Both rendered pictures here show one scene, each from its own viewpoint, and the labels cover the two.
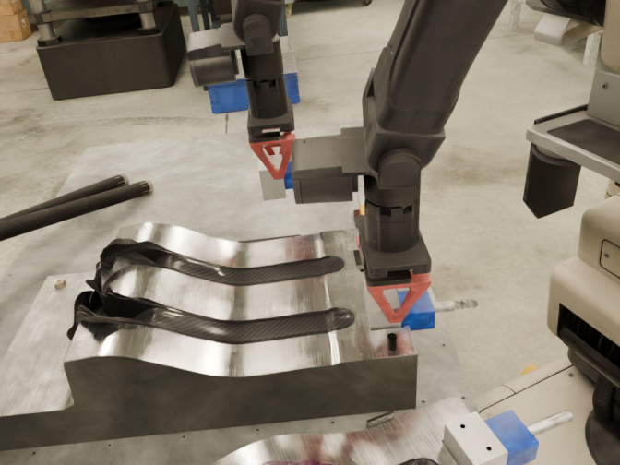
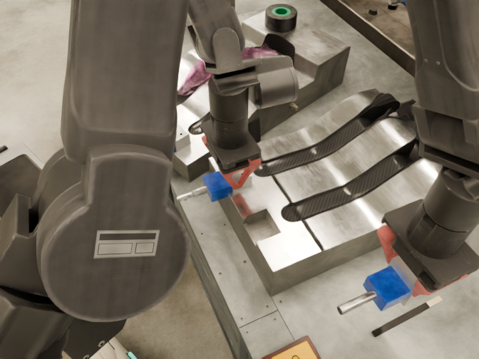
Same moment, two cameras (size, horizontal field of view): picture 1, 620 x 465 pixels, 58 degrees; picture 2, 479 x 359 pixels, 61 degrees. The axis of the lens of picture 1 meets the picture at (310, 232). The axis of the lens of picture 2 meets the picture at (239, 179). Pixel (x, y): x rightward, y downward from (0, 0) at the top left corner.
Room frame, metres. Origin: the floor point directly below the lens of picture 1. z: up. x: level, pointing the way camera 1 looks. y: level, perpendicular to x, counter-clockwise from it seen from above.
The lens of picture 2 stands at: (0.92, -0.27, 1.45)
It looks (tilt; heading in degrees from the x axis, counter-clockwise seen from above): 50 degrees down; 155
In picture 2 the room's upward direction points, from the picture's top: straight up
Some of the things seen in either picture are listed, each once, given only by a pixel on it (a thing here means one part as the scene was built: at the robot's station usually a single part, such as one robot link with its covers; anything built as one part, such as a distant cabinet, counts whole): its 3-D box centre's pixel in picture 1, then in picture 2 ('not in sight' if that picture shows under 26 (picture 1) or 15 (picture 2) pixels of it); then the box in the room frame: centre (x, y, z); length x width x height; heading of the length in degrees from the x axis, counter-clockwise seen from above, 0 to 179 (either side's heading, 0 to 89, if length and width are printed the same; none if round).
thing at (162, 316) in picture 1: (208, 287); (351, 152); (0.54, 0.13, 0.92); 0.35 x 0.16 x 0.09; 90
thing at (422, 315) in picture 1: (422, 308); (212, 187); (0.49, -0.12, 0.89); 0.13 x 0.05 x 0.05; 90
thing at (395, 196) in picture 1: (386, 172); (232, 95); (0.49, -0.08, 1.08); 0.07 x 0.06 x 0.07; 85
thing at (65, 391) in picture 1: (204, 313); (356, 170); (0.55, 0.15, 0.87); 0.50 x 0.26 x 0.14; 90
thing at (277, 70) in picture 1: (257, 57); (465, 193); (0.79, 0.05, 1.12); 0.07 x 0.06 x 0.07; 93
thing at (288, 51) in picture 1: (249, 59); not in sight; (3.80, 0.29, 0.28); 0.61 x 0.41 x 0.15; 93
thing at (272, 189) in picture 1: (302, 173); (380, 290); (0.79, 0.00, 0.93); 0.13 x 0.05 x 0.05; 90
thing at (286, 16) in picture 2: not in sight; (280, 18); (0.09, 0.23, 0.93); 0.08 x 0.08 x 0.04
